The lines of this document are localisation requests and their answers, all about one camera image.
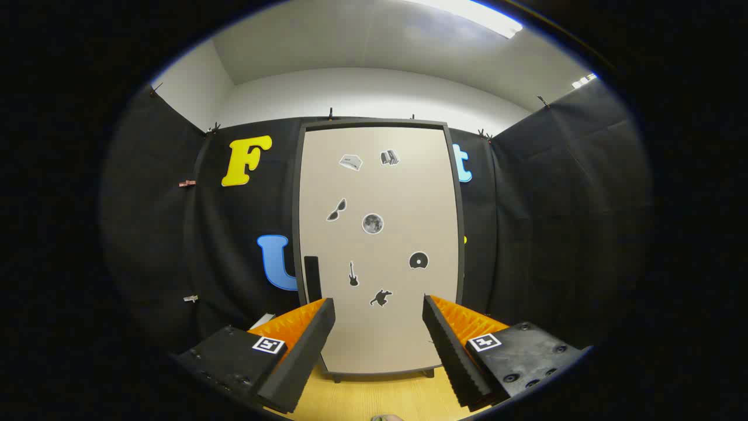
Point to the beige cabinet door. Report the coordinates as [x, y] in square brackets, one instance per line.
[403, 199]

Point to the green book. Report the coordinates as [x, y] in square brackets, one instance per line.
[263, 321]

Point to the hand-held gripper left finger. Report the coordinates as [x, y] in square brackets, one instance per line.
[304, 356]

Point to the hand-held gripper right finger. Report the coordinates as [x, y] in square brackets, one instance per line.
[453, 356]

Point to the grey cabinet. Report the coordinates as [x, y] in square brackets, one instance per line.
[374, 124]

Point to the small ceiling light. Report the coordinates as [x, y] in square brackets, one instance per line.
[584, 80]

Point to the long ceiling light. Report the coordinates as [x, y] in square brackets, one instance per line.
[485, 20]

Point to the black backdrop cloth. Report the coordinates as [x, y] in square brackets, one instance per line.
[234, 234]

